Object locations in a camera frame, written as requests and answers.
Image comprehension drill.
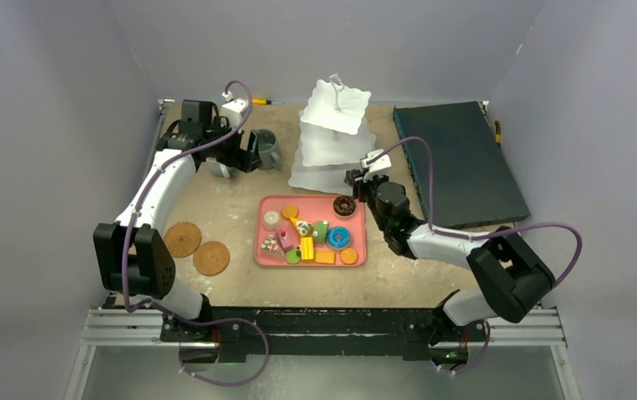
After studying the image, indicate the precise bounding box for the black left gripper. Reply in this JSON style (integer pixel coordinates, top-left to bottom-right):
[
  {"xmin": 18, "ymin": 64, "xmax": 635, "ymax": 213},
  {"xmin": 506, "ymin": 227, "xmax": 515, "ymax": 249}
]
[{"xmin": 203, "ymin": 117, "xmax": 262, "ymax": 172}]

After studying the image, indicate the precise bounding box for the chocolate sprinkle donut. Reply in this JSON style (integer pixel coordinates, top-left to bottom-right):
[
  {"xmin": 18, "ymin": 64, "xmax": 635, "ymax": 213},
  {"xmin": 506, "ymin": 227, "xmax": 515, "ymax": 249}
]
[{"xmin": 332, "ymin": 195, "xmax": 357, "ymax": 218}]

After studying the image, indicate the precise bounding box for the grey mug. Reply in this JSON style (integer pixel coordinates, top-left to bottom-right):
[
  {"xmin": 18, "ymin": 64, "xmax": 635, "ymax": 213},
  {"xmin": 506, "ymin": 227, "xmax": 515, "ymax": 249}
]
[{"xmin": 252, "ymin": 129, "xmax": 283, "ymax": 171}]

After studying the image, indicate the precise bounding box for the blue frosted donut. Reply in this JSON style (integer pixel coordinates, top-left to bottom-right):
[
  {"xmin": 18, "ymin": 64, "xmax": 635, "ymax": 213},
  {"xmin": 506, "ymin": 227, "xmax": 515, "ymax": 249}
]
[{"xmin": 326, "ymin": 226, "xmax": 352, "ymax": 250}]

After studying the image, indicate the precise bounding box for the white three-tier cake stand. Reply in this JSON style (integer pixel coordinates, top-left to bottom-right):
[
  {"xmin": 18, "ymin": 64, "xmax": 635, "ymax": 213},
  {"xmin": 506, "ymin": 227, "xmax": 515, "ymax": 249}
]
[{"xmin": 288, "ymin": 73, "xmax": 376, "ymax": 195}]

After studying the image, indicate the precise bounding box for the green matcha cake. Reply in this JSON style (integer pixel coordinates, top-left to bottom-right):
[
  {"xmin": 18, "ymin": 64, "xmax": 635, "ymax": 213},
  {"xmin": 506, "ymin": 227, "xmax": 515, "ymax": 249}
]
[{"xmin": 313, "ymin": 220, "xmax": 329, "ymax": 244}]

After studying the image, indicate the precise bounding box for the yellow triangular sprinkle cake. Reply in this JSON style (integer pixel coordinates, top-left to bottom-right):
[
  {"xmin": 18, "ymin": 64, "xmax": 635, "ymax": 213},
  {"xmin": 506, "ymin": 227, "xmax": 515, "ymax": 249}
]
[{"xmin": 289, "ymin": 217, "xmax": 313, "ymax": 238}]

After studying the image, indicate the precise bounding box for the white small cup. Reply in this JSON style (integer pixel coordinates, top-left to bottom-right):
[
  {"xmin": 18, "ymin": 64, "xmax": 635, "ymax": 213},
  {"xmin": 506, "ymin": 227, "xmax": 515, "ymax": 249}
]
[{"xmin": 204, "ymin": 157, "xmax": 235, "ymax": 179}]

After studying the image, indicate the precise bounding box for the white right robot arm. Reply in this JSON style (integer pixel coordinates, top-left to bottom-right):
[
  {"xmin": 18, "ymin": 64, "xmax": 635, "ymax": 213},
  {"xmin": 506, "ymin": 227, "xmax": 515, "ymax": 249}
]
[{"xmin": 345, "ymin": 169, "xmax": 555, "ymax": 339}]

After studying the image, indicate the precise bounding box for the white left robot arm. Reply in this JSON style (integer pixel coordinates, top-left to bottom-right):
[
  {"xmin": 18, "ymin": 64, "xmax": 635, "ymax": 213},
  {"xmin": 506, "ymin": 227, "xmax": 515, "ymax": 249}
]
[{"xmin": 93, "ymin": 97, "xmax": 259, "ymax": 341}]

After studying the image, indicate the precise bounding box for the orange round cookie bottom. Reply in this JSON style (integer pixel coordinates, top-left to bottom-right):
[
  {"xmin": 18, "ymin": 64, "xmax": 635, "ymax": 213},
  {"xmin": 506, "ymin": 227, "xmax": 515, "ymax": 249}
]
[{"xmin": 339, "ymin": 247, "xmax": 359, "ymax": 265}]

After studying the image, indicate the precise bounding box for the orange round cookie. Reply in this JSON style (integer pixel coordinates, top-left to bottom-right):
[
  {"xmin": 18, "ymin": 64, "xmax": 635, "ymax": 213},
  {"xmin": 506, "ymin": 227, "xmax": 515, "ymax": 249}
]
[
  {"xmin": 339, "ymin": 247, "xmax": 359, "ymax": 265},
  {"xmin": 281, "ymin": 203, "xmax": 298, "ymax": 219}
]

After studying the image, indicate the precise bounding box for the white round cake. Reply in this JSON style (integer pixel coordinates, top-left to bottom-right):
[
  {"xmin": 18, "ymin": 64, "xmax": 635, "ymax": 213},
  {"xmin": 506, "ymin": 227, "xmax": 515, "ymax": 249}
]
[{"xmin": 262, "ymin": 210, "xmax": 283, "ymax": 231}]

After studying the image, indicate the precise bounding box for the orange round cookie top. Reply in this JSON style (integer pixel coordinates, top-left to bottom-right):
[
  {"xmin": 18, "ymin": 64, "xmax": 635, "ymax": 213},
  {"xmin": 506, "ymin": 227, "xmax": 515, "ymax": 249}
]
[{"xmin": 281, "ymin": 203, "xmax": 298, "ymax": 219}]

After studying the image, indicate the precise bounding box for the orange rectangular biscuit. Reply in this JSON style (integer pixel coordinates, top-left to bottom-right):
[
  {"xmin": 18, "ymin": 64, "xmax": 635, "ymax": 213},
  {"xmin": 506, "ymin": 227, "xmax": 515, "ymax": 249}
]
[{"xmin": 314, "ymin": 250, "xmax": 336, "ymax": 265}]

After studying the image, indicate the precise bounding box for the pink serving tray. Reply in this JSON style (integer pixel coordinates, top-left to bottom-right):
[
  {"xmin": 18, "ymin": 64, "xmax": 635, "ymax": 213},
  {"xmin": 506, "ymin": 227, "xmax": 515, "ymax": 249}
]
[{"xmin": 253, "ymin": 194, "xmax": 367, "ymax": 268}]

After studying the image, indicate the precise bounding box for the pink cake with cherry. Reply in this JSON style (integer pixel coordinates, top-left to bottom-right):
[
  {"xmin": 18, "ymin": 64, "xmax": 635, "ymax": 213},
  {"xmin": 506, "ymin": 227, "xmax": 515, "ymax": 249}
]
[{"xmin": 275, "ymin": 226, "xmax": 294, "ymax": 253}]

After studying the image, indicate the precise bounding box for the round waffle coaster left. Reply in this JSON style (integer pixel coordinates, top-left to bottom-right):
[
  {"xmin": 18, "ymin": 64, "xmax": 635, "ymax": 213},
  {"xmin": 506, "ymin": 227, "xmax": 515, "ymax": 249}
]
[{"xmin": 163, "ymin": 222, "xmax": 203, "ymax": 258}]

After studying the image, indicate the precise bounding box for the round waffle coaster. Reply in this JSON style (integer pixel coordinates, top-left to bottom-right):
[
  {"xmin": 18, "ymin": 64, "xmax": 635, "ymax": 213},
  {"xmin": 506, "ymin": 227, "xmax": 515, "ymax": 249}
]
[
  {"xmin": 193, "ymin": 241, "xmax": 230, "ymax": 276},
  {"xmin": 163, "ymin": 222, "xmax": 203, "ymax": 258}
]

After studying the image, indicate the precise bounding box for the white triangular fruit cake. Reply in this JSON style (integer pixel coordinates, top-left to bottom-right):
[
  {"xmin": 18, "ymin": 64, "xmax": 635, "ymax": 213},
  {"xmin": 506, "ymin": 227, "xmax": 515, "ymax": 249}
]
[{"xmin": 259, "ymin": 234, "xmax": 284, "ymax": 257}]

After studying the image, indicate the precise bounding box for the green round macaron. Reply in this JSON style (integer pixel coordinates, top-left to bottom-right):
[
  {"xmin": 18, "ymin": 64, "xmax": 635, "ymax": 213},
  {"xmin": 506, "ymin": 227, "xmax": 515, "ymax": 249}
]
[{"xmin": 285, "ymin": 248, "xmax": 302, "ymax": 265}]

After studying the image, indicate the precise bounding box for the round waffle coaster right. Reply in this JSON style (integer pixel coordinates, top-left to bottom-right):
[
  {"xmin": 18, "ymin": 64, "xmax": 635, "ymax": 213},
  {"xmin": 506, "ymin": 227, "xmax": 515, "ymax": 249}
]
[{"xmin": 193, "ymin": 241, "xmax": 230, "ymax": 276}]

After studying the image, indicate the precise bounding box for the yellow black tool right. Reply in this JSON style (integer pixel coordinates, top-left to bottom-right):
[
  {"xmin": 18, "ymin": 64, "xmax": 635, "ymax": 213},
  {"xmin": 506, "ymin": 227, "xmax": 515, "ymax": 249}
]
[{"xmin": 494, "ymin": 120, "xmax": 502, "ymax": 146}]

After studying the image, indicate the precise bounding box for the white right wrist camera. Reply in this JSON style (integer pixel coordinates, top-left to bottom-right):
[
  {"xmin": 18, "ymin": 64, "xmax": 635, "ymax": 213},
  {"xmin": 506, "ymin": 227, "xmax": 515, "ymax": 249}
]
[{"xmin": 359, "ymin": 149, "xmax": 392, "ymax": 180}]

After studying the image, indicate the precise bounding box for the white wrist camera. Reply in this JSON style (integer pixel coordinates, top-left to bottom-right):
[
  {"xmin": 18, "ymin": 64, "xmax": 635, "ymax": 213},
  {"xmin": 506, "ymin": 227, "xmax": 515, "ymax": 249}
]
[
  {"xmin": 219, "ymin": 91, "xmax": 249, "ymax": 129},
  {"xmin": 359, "ymin": 149, "xmax": 392, "ymax": 180}
]

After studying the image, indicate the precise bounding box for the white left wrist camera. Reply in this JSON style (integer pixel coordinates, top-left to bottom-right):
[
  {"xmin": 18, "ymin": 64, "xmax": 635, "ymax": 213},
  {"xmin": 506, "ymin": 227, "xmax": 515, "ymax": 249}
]
[{"xmin": 219, "ymin": 91, "xmax": 249, "ymax": 129}]

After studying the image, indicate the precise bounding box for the yellow handled screwdriver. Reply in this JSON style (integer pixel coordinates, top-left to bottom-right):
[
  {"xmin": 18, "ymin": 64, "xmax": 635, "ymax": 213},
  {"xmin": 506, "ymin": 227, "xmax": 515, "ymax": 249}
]
[{"xmin": 251, "ymin": 98, "xmax": 282, "ymax": 106}]

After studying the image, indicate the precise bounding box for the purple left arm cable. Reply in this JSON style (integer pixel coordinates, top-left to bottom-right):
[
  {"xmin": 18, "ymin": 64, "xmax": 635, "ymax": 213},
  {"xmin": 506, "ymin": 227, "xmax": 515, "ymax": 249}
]
[{"xmin": 117, "ymin": 79, "xmax": 271, "ymax": 388}]

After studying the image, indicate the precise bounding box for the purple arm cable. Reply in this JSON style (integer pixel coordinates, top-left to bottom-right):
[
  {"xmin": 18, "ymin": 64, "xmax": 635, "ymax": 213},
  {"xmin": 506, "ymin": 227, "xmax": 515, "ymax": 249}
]
[
  {"xmin": 374, "ymin": 136, "xmax": 584, "ymax": 377},
  {"xmin": 117, "ymin": 79, "xmax": 271, "ymax": 388}
]

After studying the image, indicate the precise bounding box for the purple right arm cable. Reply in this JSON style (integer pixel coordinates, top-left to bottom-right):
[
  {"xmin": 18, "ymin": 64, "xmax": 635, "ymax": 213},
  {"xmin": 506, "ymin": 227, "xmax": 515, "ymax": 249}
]
[{"xmin": 374, "ymin": 136, "xmax": 584, "ymax": 377}]

